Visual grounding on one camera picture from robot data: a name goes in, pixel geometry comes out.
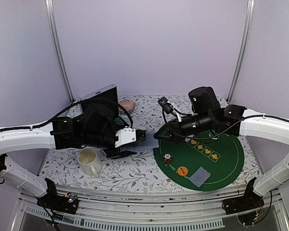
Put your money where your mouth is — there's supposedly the red black poker chip stack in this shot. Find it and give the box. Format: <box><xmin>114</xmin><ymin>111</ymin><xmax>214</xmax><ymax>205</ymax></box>
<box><xmin>163</xmin><ymin>153</ymin><xmax>172</xmax><ymax>166</ymax></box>

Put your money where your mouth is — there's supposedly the orange big blind button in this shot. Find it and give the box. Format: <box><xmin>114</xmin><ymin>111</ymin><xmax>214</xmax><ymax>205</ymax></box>
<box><xmin>177</xmin><ymin>166</ymin><xmax>188</xmax><ymax>177</ymax></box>

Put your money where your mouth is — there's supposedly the blue playing card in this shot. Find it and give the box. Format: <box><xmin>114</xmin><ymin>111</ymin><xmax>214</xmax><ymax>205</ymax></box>
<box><xmin>189</xmin><ymin>174</ymin><xmax>198</xmax><ymax>186</ymax></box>
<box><xmin>193</xmin><ymin>167</ymin><xmax>211</xmax><ymax>187</ymax></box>

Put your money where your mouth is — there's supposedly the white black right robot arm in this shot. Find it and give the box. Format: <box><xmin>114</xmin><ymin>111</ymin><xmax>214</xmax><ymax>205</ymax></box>
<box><xmin>154</xmin><ymin>87</ymin><xmax>289</xmax><ymax>210</ymax></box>

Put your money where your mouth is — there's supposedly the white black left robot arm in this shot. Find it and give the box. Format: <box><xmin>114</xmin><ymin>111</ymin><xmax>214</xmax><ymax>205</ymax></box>
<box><xmin>0</xmin><ymin>98</ymin><xmax>146</xmax><ymax>209</ymax></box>

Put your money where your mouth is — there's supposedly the cream ceramic mug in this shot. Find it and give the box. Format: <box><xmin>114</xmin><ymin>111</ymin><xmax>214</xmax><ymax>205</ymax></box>
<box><xmin>77</xmin><ymin>149</ymin><xmax>102</xmax><ymax>178</ymax></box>

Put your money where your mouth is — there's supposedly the rear poker chip stack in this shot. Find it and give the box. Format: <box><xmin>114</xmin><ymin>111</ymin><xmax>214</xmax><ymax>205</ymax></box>
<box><xmin>115</xmin><ymin>117</ymin><xmax>125</xmax><ymax>127</ymax></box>

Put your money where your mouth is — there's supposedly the green round poker mat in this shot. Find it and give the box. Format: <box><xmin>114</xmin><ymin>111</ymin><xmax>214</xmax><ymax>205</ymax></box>
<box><xmin>153</xmin><ymin>132</ymin><xmax>244</xmax><ymax>192</ymax></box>

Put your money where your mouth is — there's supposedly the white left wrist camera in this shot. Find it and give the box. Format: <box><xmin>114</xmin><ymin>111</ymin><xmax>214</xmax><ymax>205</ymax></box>
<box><xmin>115</xmin><ymin>128</ymin><xmax>136</xmax><ymax>148</ymax></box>

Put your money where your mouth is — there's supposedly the aluminium frame rail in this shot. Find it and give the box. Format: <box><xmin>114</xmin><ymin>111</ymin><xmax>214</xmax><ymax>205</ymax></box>
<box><xmin>11</xmin><ymin>185</ymin><xmax>289</xmax><ymax>231</ymax></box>

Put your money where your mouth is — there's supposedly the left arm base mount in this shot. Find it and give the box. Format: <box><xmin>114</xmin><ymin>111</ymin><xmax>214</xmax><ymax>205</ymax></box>
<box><xmin>37</xmin><ymin>178</ymin><xmax>79</xmax><ymax>215</ymax></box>

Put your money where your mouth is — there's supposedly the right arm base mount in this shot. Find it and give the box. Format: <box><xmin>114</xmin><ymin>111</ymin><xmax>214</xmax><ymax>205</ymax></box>
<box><xmin>222</xmin><ymin>192</ymin><xmax>264</xmax><ymax>215</ymax></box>

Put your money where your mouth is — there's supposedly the right aluminium post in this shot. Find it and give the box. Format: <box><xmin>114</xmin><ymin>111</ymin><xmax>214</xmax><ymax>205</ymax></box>
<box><xmin>226</xmin><ymin>0</ymin><xmax>255</xmax><ymax>103</ymax></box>

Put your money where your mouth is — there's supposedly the aluminium post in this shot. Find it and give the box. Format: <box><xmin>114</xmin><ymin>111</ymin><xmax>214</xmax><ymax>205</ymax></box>
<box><xmin>45</xmin><ymin>0</ymin><xmax>74</xmax><ymax>103</ymax></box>
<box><xmin>226</xmin><ymin>0</ymin><xmax>255</xmax><ymax>103</ymax></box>

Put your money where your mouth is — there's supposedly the left aluminium post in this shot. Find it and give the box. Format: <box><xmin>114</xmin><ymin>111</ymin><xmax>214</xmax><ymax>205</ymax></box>
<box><xmin>45</xmin><ymin>0</ymin><xmax>74</xmax><ymax>103</ymax></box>

